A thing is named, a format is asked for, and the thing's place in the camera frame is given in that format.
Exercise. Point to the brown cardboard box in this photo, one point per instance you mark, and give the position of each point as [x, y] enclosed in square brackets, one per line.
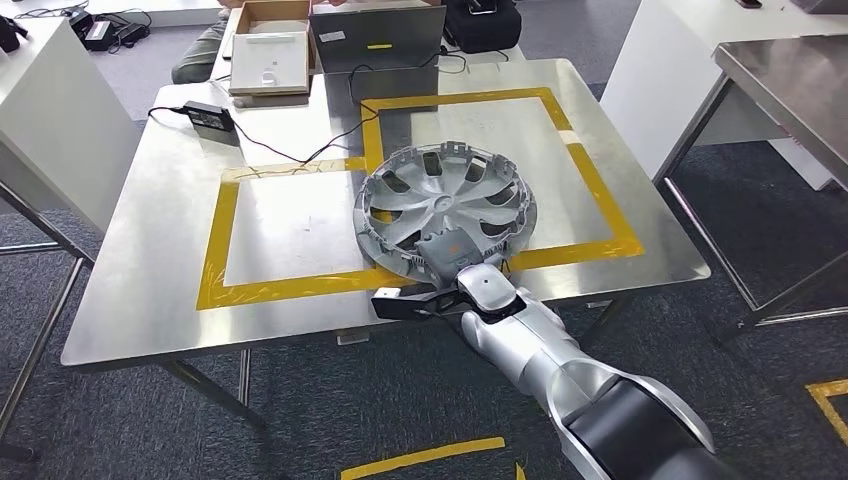
[245, 16]

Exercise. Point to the person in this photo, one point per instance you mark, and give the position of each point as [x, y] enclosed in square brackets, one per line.
[199, 56]

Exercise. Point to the black bag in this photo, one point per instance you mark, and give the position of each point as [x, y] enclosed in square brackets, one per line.
[480, 30]

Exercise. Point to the yellow tape table marking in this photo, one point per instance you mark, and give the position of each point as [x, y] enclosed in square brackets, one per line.
[218, 252]

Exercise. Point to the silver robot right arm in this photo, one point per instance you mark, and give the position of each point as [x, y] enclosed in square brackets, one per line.
[530, 344]

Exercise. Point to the black power adapter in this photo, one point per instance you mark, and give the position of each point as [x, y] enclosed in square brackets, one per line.
[210, 119]

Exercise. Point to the black camera bracket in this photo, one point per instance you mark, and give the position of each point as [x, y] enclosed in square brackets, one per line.
[404, 310]

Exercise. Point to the grey laptop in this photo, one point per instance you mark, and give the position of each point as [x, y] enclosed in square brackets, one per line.
[378, 33]

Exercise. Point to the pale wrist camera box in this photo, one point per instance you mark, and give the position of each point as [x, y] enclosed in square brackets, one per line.
[391, 293]

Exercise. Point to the silver plastic wheel cover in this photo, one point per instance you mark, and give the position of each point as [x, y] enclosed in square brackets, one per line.
[440, 202]

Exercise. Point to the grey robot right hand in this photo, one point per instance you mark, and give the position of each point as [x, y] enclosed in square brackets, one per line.
[454, 255]

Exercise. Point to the white desk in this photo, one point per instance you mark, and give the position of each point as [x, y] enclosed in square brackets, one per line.
[662, 66]
[66, 119]

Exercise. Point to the steel workbench table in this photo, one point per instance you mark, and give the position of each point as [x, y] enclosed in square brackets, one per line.
[132, 265]

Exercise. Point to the yellow floor tape square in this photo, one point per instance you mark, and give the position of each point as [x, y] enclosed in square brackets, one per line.
[424, 456]
[828, 389]

